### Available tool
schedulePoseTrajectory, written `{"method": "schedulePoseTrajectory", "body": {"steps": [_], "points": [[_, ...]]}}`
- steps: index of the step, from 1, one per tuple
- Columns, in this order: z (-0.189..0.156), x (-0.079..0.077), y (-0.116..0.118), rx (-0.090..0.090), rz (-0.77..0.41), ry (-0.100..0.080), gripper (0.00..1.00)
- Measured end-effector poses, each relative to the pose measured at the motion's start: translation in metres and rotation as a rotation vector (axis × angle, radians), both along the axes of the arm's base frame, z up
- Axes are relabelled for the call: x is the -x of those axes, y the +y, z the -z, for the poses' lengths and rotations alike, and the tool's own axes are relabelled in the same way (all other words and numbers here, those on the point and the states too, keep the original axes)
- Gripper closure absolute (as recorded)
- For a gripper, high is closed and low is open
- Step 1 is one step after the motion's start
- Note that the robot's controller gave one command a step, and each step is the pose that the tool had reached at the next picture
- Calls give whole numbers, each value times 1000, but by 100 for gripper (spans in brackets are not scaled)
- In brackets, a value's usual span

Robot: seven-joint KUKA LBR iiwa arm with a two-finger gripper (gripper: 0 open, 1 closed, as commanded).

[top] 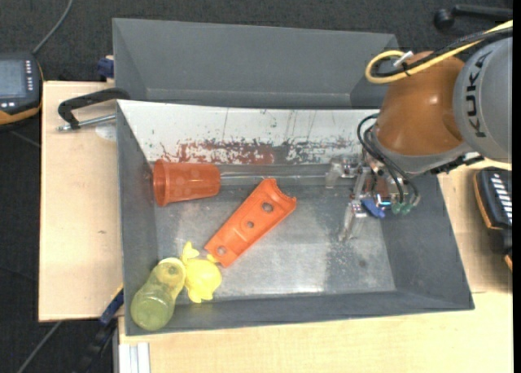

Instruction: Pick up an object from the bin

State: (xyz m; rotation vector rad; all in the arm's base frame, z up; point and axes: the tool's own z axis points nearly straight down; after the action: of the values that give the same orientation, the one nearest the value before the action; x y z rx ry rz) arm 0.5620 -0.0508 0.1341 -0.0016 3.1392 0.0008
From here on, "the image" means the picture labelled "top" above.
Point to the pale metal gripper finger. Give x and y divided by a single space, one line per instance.
348 222
337 169

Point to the grey metal bin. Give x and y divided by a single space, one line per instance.
293 265

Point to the orange flat block with holes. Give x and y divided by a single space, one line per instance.
248 222

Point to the orange plastic cup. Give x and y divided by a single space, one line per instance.
183 182

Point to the yellow toy duck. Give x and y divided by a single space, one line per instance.
203 277

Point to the yellow-green clear plastic bottle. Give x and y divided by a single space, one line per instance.
156 298

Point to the pale wood board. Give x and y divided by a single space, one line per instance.
77 208

